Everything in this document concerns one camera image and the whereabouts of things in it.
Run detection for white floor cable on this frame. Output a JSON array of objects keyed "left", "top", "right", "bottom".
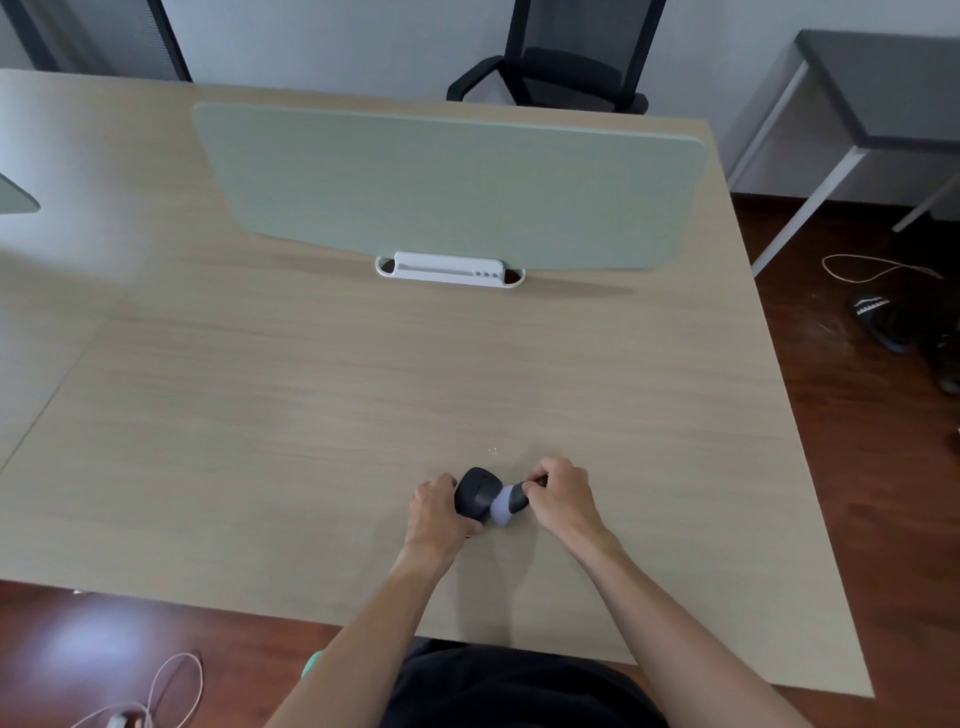
[{"left": 821, "top": 253, "right": 945, "bottom": 284}]

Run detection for black computer mouse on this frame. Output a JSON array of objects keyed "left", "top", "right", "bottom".
[{"left": 453, "top": 466, "right": 505, "bottom": 520}]

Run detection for grey table with white legs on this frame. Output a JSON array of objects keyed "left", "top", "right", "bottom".
[{"left": 725, "top": 28, "right": 960, "bottom": 280}]

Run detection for green desk divider panel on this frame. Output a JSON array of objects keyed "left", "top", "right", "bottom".
[
  {"left": 191, "top": 101, "right": 709, "bottom": 273},
  {"left": 0, "top": 172, "right": 41, "bottom": 217}
]

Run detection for white divider bracket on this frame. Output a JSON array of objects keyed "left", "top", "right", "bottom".
[{"left": 374, "top": 251, "right": 528, "bottom": 291}]

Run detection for person's right hand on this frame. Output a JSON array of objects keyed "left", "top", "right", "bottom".
[{"left": 521, "top": 457, "right": 625, "bottom": 565}]

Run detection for person's left forearm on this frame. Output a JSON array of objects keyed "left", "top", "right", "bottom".
[{"left": 263, "top": 554, "right": 451, "bottom": 728}]

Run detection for black brush with white bristles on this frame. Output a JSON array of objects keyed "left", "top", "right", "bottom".
[{"left": 487, "top": 474, "right": 550, "bottom": 526}]

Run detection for black slipper with white stripes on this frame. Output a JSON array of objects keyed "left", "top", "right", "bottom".
[{"left": 851, "top": 294, "right": 913, "bottom": 354}]

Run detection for person's black shorts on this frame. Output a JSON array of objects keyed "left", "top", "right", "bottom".
[{"left": 378, "top": 637, "right": 673, "bottom": 728}]

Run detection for black mesh office chair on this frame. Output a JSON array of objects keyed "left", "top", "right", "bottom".
[{"left": 446, "top": 0, "right": 667, "bottom": 115}]

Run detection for person's right forearm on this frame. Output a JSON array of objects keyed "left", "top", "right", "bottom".
[{"left": 578, "top": 541, "right": 815, "bottom": 728}]

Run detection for white cable with adapter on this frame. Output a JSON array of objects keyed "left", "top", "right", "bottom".
[{"left": 71, "top": 650, "right": 205, "bottom": 728}]

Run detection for person's left hand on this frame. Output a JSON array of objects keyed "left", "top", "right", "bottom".
[{"left": 393, "top": 472, "right": 487, "bottom": 583}]

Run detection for black framed mesh panel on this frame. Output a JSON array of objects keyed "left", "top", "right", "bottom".
[{"left": 0, "top": 0, "right": 193, "bottom": 82}]

